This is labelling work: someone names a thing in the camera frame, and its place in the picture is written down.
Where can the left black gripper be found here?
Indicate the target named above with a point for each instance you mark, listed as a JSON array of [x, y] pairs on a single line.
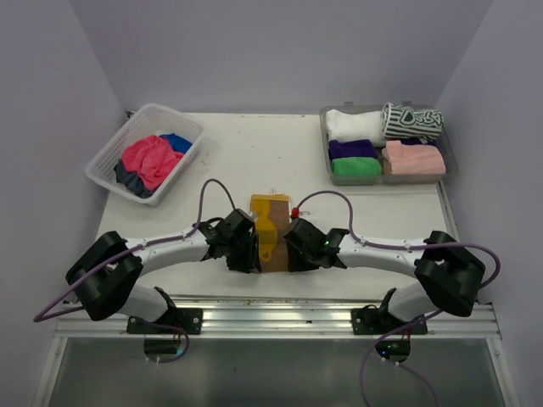
[[250, 260]]

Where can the pink towel in basket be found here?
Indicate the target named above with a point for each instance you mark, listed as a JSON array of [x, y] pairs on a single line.
[[153, 159]]

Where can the grey plastic tray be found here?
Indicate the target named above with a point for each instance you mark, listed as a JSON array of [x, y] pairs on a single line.
[[443, 145]]

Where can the green rolled towel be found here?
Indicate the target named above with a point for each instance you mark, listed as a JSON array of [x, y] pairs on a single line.
[[356, 166]]

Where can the dark grey towel in basket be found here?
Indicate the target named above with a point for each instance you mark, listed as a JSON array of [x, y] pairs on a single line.
[[132, 181]]

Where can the aluminium mounting rail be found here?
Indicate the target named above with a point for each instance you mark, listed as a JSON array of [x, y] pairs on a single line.
[[304, 318]]

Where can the yellow brown towel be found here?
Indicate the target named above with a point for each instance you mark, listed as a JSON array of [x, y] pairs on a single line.
[[272, 221]]

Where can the purple rolled towel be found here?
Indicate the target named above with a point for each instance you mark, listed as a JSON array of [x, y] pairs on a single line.
[[358, 148], [412, 141]]

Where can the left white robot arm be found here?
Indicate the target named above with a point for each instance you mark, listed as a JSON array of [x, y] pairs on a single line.
[[104, 279]]

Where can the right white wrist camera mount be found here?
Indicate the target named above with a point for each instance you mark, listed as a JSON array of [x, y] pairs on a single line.
[[297, 213]]

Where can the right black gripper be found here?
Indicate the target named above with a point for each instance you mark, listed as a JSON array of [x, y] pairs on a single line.
[[295, 264]]

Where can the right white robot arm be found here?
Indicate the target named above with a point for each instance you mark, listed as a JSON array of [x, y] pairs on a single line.
[[447, 277]]

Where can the white rolled towel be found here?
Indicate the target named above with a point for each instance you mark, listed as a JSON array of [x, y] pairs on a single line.
[[344, 127]]

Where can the purple rolled towel back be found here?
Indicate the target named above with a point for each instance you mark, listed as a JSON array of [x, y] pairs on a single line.
[[412, 141]]

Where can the white perforated plastic basket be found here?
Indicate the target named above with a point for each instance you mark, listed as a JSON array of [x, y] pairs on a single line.
[[151, 119]]

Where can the purple rolled towel front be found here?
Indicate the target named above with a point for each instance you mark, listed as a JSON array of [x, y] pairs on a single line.
[[358, 148]]

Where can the pink rolled towel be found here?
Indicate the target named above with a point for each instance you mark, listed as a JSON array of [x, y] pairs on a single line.
[[400, 160]]

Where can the green white striped towel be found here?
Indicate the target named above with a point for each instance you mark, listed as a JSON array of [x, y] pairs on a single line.
[[402, 122]]

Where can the blue towel in basket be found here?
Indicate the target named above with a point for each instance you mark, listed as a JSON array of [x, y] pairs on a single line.
[[178, 144]]

